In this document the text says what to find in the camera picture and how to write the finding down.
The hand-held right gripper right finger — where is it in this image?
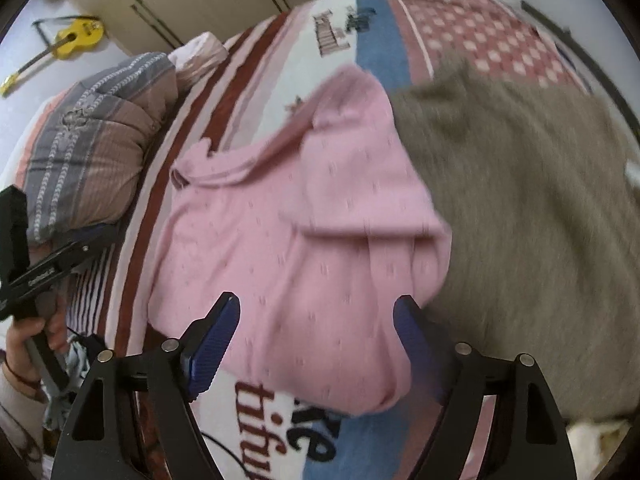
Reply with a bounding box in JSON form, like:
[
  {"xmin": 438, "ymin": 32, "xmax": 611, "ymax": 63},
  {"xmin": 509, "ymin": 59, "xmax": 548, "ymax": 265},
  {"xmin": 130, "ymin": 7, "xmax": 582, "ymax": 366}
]
[{"xmin": 392, "ymin": 295, "xmax": 578, "ymax": 480}]

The black cable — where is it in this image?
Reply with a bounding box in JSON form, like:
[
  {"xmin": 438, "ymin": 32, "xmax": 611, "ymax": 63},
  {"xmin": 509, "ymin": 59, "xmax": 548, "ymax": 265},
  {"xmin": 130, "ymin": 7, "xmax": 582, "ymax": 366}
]
[{"xmin": 200, "ymin": 430, "xmax": 261, "ymax": 480}]

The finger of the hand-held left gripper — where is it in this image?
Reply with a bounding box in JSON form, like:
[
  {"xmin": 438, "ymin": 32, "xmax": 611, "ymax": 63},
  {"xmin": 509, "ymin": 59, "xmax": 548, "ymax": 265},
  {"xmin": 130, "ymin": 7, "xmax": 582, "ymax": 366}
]
[{"xmin": 20, "ymin": 224, "xmax": 121, "ymax": 296}]

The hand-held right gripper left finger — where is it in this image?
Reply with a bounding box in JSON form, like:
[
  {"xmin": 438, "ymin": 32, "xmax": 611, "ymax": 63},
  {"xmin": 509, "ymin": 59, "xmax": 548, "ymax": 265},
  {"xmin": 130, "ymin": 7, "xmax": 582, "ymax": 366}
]
[{"xmin": 52, "ymin": 291, "xmax": 241, "ymax": 480}]

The yellow guitar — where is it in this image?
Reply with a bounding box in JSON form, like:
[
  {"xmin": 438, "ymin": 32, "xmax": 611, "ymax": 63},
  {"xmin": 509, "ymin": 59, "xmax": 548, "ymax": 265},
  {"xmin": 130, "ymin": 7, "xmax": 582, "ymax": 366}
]
[{"xmin": 0, "ymin": 15, "xmax": 106, "ymax": 98}]

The taupe fleece cloth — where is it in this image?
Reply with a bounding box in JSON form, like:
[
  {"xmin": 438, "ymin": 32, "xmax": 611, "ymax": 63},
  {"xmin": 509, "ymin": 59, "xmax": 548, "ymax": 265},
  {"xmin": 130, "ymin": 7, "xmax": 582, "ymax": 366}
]
[{"xmin": 390, "ymin": 57, "xmax": 640, "ymax": 421}]

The person's left hand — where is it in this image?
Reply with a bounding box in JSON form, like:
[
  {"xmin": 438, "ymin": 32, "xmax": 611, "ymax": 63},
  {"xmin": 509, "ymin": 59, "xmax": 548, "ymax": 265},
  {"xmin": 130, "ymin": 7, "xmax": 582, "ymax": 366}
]
[{"xmin": 0, "ymin": 295, "xmax": 68, "ymax": 391}]

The person's left forearm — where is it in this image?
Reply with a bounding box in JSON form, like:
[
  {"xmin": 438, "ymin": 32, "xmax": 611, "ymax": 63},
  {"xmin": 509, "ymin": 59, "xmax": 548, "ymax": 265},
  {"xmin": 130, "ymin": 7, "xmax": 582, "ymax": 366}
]
[{"xmin": 0, "ymin": 370, "xmax": 48, "ymax": 461}]

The grey-blue cloth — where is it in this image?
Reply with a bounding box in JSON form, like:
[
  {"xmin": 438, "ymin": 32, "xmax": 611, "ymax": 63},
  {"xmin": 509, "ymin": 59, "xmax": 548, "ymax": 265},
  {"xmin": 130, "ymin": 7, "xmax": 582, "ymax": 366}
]
[{"xmin": 42, "ymin": 335, "xmax": 108, "ymax": 426}]

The pink striped pillow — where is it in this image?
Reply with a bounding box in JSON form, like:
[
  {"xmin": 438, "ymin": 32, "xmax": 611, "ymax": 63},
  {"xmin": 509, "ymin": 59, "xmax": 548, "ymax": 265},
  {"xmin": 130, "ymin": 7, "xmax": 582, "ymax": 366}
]
[{"xmin": 167, "ymin": 32, "xmax": 228, "ymax": 88}]

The pink dotted top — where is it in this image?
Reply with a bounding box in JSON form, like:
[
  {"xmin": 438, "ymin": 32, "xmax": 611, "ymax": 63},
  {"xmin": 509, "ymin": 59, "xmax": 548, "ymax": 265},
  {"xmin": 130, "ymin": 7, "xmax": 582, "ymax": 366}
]
[{"xmin": 147, "ymin": 65, "xmax": 453, "ymax": 418}]

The printed striped blanket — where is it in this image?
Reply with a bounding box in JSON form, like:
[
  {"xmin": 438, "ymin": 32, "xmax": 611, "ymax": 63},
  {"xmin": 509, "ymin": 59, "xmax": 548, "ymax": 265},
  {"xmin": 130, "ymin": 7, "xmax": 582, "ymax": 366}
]
[{"xmin": 65, "ymin": 0, "xmax": 596, "ymax": 480}]

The cream cloth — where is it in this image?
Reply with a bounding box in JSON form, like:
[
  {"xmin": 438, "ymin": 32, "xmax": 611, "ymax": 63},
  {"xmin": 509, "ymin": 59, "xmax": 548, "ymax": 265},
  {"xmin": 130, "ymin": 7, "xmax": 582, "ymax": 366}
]
[{"xmin": 565, "ymin": 417, "xmax": 633, "ymax": 461}]

